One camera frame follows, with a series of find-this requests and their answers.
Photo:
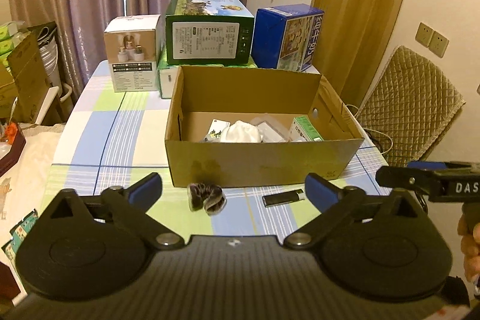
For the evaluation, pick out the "white cloth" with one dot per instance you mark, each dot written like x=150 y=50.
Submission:
x=241 y=132

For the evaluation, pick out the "wall socket plate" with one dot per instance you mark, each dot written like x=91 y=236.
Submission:
x=424 y=34
x=438 y=44

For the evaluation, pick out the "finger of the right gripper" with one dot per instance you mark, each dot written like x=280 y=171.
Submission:
x=423 y=182
x=425 y=165

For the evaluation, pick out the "green white medicine box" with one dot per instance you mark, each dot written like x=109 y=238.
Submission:
x=302 y=130

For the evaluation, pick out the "clear plastic case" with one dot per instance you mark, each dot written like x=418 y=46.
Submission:
x=270 y=129

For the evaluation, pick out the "brown cardboard carton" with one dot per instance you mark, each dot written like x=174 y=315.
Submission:
x=27 y=80

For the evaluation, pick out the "right hand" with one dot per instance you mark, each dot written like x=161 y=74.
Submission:
x=469 y=245

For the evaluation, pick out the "brown cardboard box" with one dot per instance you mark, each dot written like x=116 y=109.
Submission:
x=202 y=94

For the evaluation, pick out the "blue milk carton box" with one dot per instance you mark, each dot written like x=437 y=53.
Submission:
x=285 y=37

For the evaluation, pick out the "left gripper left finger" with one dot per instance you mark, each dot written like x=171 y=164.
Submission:
x=128 y=209

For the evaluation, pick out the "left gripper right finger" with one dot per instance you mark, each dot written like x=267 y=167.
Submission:
x=337 y=206

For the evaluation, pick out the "white product box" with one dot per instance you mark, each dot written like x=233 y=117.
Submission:
x=133 y=46

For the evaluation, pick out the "green milk carton box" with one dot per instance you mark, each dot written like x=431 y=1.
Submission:
x=208 y=32

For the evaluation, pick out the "checkered bed sheet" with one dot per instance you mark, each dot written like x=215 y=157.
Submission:
x=117 y=138

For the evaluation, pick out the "dark red tray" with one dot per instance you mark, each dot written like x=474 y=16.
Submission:
x=16 y=142

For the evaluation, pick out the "black lighter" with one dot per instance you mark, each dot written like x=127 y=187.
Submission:
x=283 y=198

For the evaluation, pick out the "white ointment box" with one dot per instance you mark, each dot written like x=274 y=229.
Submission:
x=217 y=127

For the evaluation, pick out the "quilted beige chair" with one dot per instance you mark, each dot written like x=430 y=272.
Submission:
x=412 y=104

